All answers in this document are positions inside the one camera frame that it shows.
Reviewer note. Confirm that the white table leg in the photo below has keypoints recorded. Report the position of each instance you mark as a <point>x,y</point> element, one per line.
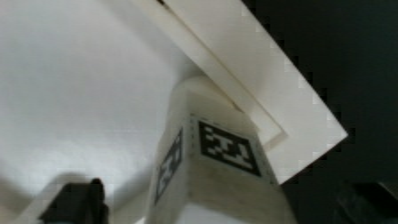
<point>214,187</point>

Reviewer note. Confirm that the white square table top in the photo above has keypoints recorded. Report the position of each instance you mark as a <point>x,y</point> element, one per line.
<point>97,54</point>

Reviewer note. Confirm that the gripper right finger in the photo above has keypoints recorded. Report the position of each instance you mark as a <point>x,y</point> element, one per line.
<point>367,203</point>

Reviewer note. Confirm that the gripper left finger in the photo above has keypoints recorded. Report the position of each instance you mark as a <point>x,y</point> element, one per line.
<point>79,207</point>

